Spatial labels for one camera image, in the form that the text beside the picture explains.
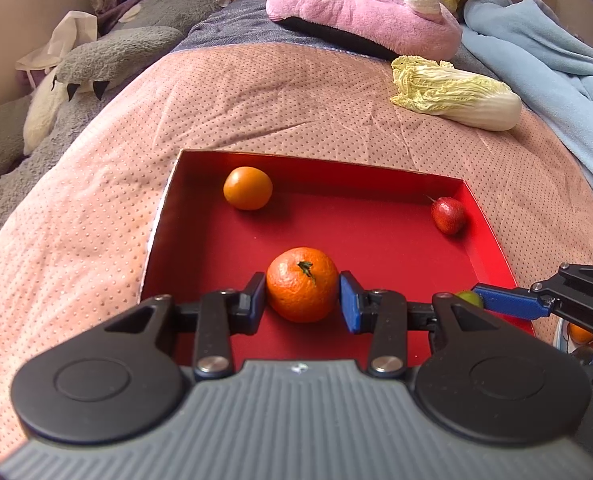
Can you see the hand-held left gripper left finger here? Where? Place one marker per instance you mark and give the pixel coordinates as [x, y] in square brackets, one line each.
[256, 305]

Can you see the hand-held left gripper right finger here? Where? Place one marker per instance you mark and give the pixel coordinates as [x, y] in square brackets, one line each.
[351, 305]

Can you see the green tomato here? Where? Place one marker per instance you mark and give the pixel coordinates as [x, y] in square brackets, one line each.
[471, 297]

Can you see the mandarin with stem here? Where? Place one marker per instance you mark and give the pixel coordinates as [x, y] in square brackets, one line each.
[301, 285]

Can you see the metal bowl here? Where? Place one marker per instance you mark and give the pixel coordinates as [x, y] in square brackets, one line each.
[558, 335]

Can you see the red cardboard tray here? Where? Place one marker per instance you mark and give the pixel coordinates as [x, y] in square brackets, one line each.
[351, 225]

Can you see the small red tomato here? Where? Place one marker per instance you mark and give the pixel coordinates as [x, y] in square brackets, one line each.
[448, 215]

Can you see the small smooth orange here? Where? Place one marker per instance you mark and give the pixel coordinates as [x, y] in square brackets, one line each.
[248, 188]

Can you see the napa cabbage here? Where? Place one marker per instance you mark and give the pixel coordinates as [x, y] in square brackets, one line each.
[476, 105]

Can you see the pink dotted quilt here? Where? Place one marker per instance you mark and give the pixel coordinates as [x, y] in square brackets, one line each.
[276, 100]

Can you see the light blue blanket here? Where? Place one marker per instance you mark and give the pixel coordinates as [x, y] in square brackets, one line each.
[541, 60]

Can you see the grey knit blanket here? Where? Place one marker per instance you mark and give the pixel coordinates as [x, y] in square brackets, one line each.
[236, 25]

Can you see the pink plush toy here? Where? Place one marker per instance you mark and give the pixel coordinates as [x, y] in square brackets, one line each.
[356, 15]

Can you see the grey plush toy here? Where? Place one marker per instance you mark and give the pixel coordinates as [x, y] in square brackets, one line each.
[126, 45]

